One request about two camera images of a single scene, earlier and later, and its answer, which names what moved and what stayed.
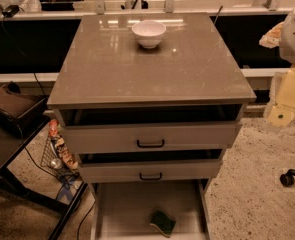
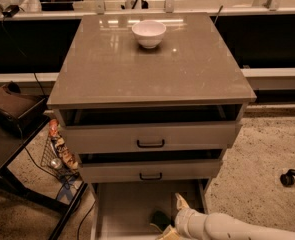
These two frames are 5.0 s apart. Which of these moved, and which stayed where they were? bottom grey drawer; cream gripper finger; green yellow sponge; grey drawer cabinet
Moved: cream gripper finger
Stayed: green yellow sponge; bottom grey drawer; grey drawer cabinet
